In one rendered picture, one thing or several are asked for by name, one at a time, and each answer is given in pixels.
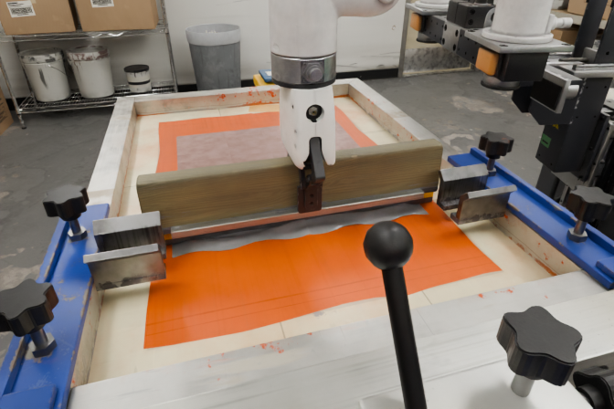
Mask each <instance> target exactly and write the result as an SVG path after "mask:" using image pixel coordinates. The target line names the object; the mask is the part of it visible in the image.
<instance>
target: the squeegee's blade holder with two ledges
mask: <svg viewBox="0 0 614 409"><path fill-rule="evenodd" d="M422 198H424V192H423V191H422V190H421V189H420V188H418V189H413V190H406V191H401V192H394V193H389V194H378V195H372V196H366V197H360V198H354V199H348V200H343V201H336V202H331V203H324V204H322V209H321V210H320V211H315V212H309V213H303V214H300V213H299V212H298V210H297V207H295V208H290V209H283V210H278V211H271V212H266V213H260V214H254V215H243V216H237V217H230V218H225V219H218V220H213V221H207V222H201V223H195V224H189V225H178V226H172V227H171V236H172V239H175V238H180V237H187V236H197V235H203V234H208V233H214V232H220V231H226V230H231V229H237V228H242V227H248V226H255V225H265V224H270V223H276V222H281V221H288V220H293V219H299V218H304V217H310V216H316V215H327V214H332V213H338V212H343V211H349V210H355V209H361V208H367V207H372V206H378V205H389V204H394V203H400V202H406V201H411V200H417V199H422Z"/></svg>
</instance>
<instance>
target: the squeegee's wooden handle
mask: <svg viewBox="0 0 614 409"><path fill-rule="evenodd" d="M442 153H443V146H442V144H441V143H440V142H439V141H437V140H436V139H434V138H433V139H426V140H418V141H411V142H397V143H389V144H382V145H375V146H367V147H360V148H353V149H345V150H338V151H335V163H334V164H333V165H327V163H326V162H325V161H324V159H323V168H324V173H325V181H323V189H322V204H324V203H331V202H336V201H343V200H348V199H354V198H360V197H366V196H372V195H378V194H389V193H394V192H401V191H406V190H413V189H418V188H420V189H421V190H422V191H423V192H424V194H425V193H431V192H437V190H438V185H439V173H438V171H439V170H440V166H441V160H442ZM298 185H300V179H299V168H298V167H297V166H296V165H295V164H294V162H293V161H292V159H291V157H290V156H287V157H280V158H272V159H265V160H257V161H250V162H243V163H229V164H221V165H214V166H207V167H199V168H192V169H184V170H177V171H170V172H162V173H148V174H141V175H138V177H137V181H136V191H137V195H138V199H139V203H140V207H141V211H142V214H143V213H150V212H156V211H159V212H160V215H161V223H162V228H163V232H164V235H167V234H171V227H172V226H178V225H189V224H195V223H201V222H207V221H213V220H218V219H225V218H230V217H237V216H243V215H254V214H260V213H266V212H271V211H278V210H283V209H290V208H295V207H297V186H298Z"/></svg>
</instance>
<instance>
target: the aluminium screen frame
mask: <svg viewBox="0 0 614 409"><path fill-rule="evenodd" d="M332 87H333V97H334V98H341V97H349V98H350V99H351V100H352V101H354V102H355V103H356V104H357V105H358V106H359V107H360V108H361V109H363V110H364V111H365V112H366V113H367V114H368V115H370V116H371V117H372V118H373V119H374V120H375V121H377V122H378V123H379V124H380V125H381V126H382V127H383V128H384V129H386V130H387V131H388V132H389V133H390V134H391V135H393V136H394V137H395V138H396V139H397V140H398V141H399V142H411V141H418V140H426V139H433V138H434V139H436V140H437V141H439V142H440V143H441V144H442V146H443V153H442V160H441V166H440V169H441V170H443V169H449V168H456V167H454V166H453V165H452V164H451V163H449V162H448V161H447V160H448V156H450V155H456V154H460V153H458V152H457V151H455V150H454V149H453V148H451V147H450V146H449V145H448V144H447V143H445V142H444V141H442V140H441V139H440V138H438V137H437V136H436V135H434V134H433V133H431V132H430V131H428V130H427V129H426V128H424V127H423V126H422V125H420V124H419V123H418V122H416V121H414V120H413V119H412V118H410V117H409V116H408V115H407V114H406V113H405V112H403V111H402V110H400V109H399V108H398V107H396V106H395V105H393V104H392V103H391V102H389V101H388V100H386V99H385V98H384V97H382V96H381V95H380V94H378V93H377V92H375V91H374V90H373V89H371V88H370V87H368V86H367V85H366V84H365V83H364V82H363V81H361V80H360V79H358V78H356V79H336V80H335V83H334V84H332ZM279 88H280V86H278V85H269V86H257V87H246V88H235V89H214V90H203V91H192V92H181V93H170V94H159V95H148V96H137V97H127V98H118V99H117V101H116V104H115V107H114V111H113V114H112V116H111V121H110V124H109V127H108V130H107V132H106V135H105V138H104V141H103V144H102V146H101V151H100V154H99V157H98V160H97V162H96V165H95V168H94V171H93V174H92V176H91V179H90V184H89V187H88V190H87V193H88V197H89V199H90V201H89V203H88V204H86V205H99V204H106V203H109V205H110V212H109V216H108V218H113V217H119V213H120V208H121V203H122V194H123V189H124V184H125V179H126V174H127V169H128V164H129V159H130V154H131V148H132V140H133V135H134V130H135V124H136V120H137V117H139V116H149V115H158V114H168V113H177V112H188V111H197V110H216V109H225V108H236V107H245V106H254V105H265V104H274V103H280V90H279ZM488 220H489V221H490V222H492V223H493V224H494V225H495V226H496V227H497V228H498V229H500V230H501V231H502V232H503V233H504V234H505V235H506V236H508V237H509V238H510V239H511V240H512V241H513V242H515V244H516V245H518V246H519V247H520V248H521V249H522V250H523V251H524V252H525V253H526V254H527V255H528V256H530V257H531V258H532V259H533V260H534V261H535V262H537V263H538V264H539V265H540V266H541V267H542V268H544V269H545V270H546V271H547V272H548V273H549V274H550V275H551V276H552V277H551V278H543V279H539V280H535V281H531V282H527V283H523V284H519V285H515V286H511V287H507V288H499V289H496V290H492V291H487V292H483V293H480V294H475V295H471V296H468V297H463V298H459V299H452V300H448V301H444V302H440V303H436V304H432V305H428V306H424V307H420V308H415V309H411V310H410V312H411V318H412V322H413V328H414V333H415V339H420V338H424V337H428V336H431V335H435V334H439V333H442V332H446V331H450V330H456V329H460V328H464V327H468V326H471V325H475V324H479V323H483V322H486V321H490V320H497V319H500V318H502V317H503V314H504V313H506V312H522V311H525V310H527V309H528V308H530V307H532V306H540V307H543V308H544V307H548V306H552V305H555V304H559V303H563V302H567V301H570V300H574V299H581V298H584V297H588V296H592V295H596V294H599V293H603V292H607V291H611V290H614V288H612V289H608V288H606V287H605V286H603V285H602V284H601V283H599V282H598V281H597V280H596V279H594V278H593V277H592V276H590V275H589V274H588V273H587V272H586V271H585V270H584V269H583V268H581V267H580V266H579V265H577V264H576V263H575V262H574V261H572V260H571V259H570V258H569V257H567V256H566V255H565V254H563V253H562V252H561V251H560V250H558V249H557V248H556V247H555V246H553V245H552V244H551V243H549V242H548V241H547V240H546V239H544V238H543V237H542V236H540V235H539V234H538V233H537V232H535V231H534V229H533V228H531V227H530V226H529V225H527V224H526V223H525V222H524V221H522V220H521V219H520V218H518V217H517V216H516V215H514V214H513V213H512V212H511V211H509V210H508V209H507V208H506V210H505V214H504V217H498V218H494V219H488ZM104 292H105V290H101V291H97V290H96V288H95V285H94V282H93V287H92V291H91V295H90V303H89V306H88V311H87V315H86V319H85V323H84V328H83V332H82V336H81V340H80V345H79V352H78V356H77V360H76V364H75V368H74V373H73V376H72V381H71V385H70V389H69V397H68V400H67V405H66V409H140V408H144V407H147V406H151V405H155V404H161V403H165V402H169V401H173V400H176V399H180V398H184V397H187V396H191V395H195V394H199V393H205V392H209V391H213V390H216V389H220V388H224V387H228V386H231V385H235V384H239V383H245V382H249V381H253V380H257V379H260V378H264V377H268V376H272V375H275V374H279V373H283V372H289V371H293V370H297V369H301V368H304V367H308V366H311V365H314V364H318V363H322V362H328V361H332V360H336V359H340V358H343V357H347V356H351V355H355V354H358V353H362V352H366V351H372V350H376V349H380V348H384V347H387V346H391V345H394V342H393V336H392V330H391V325H390V319H389V314H388V315H385V316H381V317H376V318H372V319H369V320H361V321H358V322H353V323H349V324H345V325H341V326H337V327H333V328H329V329H325V330H318V331H314V332H310V333H305V334H302V335H298V336H293V337H290V338H286V339H281V340H277V341H270V342H266V343H262V344H258V345H254V346H250V347H246V348H242V349H238V350H234V351H227V352H222V353H219V354H215V355H210V356H207V357H203V358H199V359H194V360H191V361H187V362H179V363H176V364H171V365H167V366H164V367H159V368H155V369H151V370H147V371H143V372H136V373H132V374H128V375H123V376H120V377H116V378H111V379H108V380H104V381H99V382H95V383H88V380H89V376H90V367H91V362H92V356H93V352H94V347H95V341H96V337H97V331H98V327H99V322H100V316H101V307H102V302H103V297H104Z"/></svg>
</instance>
